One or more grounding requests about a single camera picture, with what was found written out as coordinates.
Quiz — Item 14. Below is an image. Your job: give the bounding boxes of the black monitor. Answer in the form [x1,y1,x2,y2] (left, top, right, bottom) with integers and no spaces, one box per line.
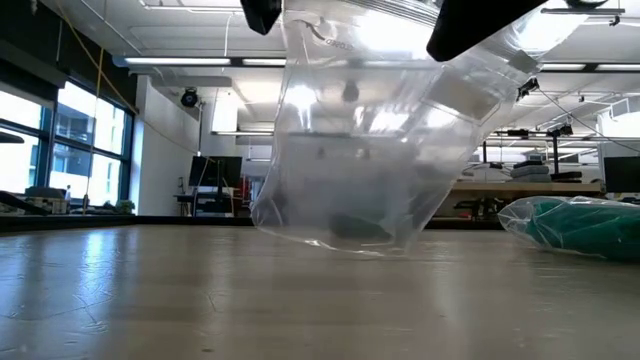
[188,155,244,189]
[602,155,640,194]

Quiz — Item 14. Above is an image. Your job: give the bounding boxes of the long ceiling light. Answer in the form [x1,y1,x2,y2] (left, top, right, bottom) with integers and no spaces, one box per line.
[123,56,287,69]

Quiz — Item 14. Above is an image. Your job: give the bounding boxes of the green elastic bandage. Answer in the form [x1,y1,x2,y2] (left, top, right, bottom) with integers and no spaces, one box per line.
[327,211,395,243]

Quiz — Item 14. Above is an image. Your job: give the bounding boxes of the black ceiling spotlights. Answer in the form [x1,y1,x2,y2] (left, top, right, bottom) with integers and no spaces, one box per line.
[517,76,541,101]

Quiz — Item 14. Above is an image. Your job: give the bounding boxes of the wooden background table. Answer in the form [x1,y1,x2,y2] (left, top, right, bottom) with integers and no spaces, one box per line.
[452,181,604,198]

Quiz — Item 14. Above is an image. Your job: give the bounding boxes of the yellow hanging cable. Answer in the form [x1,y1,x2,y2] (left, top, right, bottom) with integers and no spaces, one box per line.
[52,0,139,209]

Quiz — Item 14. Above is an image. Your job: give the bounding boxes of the dark background desk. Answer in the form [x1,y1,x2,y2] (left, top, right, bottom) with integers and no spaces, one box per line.
[174,191,246,218]

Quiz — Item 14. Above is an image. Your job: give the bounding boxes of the clear plastic bag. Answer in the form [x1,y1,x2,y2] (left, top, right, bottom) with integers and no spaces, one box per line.
[249,0,592,260]
[497,195,640,263]

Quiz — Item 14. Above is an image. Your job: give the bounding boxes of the black background gantry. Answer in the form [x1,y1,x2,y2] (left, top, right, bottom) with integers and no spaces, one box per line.
[482,124,575,175]

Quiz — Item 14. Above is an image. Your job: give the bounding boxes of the black overhead bar fixture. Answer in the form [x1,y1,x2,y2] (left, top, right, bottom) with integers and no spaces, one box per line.
[540,0,627,27]

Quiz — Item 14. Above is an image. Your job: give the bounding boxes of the teal elastic bandage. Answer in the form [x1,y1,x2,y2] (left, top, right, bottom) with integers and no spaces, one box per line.
[523,198,640,261]

